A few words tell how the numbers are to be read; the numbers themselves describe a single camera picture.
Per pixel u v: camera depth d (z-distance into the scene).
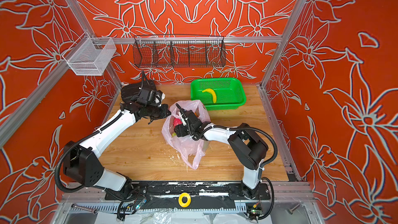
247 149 0.47
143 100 0.63
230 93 1.11
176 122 0.85
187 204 0.69
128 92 1.07
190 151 0.76
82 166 0.41
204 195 0.73
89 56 0.92
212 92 1.10
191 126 0.70
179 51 0.98
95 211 0.68
